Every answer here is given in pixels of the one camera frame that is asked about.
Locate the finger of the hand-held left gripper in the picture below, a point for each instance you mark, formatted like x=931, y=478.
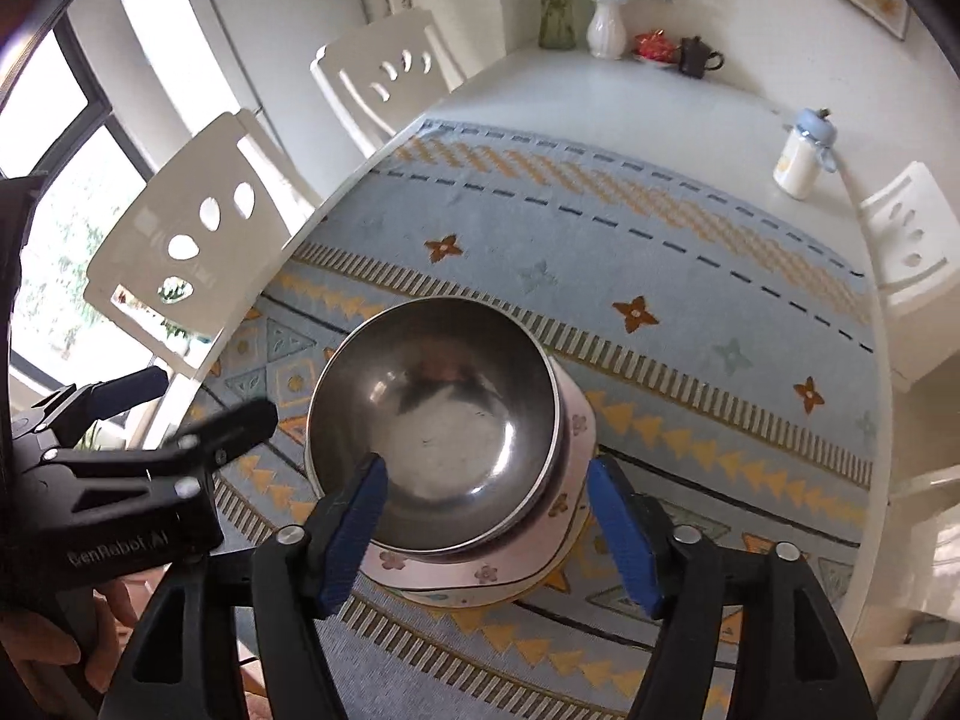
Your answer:
x=225, y=435
x=127, y=388

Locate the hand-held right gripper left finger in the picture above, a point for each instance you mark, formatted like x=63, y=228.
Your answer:
x=352, y=532

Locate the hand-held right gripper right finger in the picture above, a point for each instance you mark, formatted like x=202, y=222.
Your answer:
x=626, y=532

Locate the blue steel bowl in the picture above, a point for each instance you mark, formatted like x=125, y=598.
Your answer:
x=450, y=420

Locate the person's left hand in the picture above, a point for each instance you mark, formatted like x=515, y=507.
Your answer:
x=37, y=645

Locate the white chair with oval holes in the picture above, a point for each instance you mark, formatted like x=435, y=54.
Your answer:
x=937, y=240
x=127, y=255
x=337, y=67

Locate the patterned woven table mat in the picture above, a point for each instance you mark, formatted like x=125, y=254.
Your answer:
x=600, y=240

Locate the black framed window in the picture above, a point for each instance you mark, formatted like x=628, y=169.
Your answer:
x=45, y=105

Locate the white refrigerator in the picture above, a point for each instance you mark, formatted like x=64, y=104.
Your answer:
x=210, y=37

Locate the white bottle with blue lid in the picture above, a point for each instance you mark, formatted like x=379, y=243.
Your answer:
x=796, y=165

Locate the dark brown teapot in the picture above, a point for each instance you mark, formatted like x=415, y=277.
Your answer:
x=694, y=58

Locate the red lidded tea cup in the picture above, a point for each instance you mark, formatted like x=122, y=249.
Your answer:
x=654, y=46

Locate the white ribbed vase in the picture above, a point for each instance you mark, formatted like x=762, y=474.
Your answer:
x=606, y=34

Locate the green glass vase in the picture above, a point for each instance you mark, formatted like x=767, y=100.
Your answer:
x=556, y=22

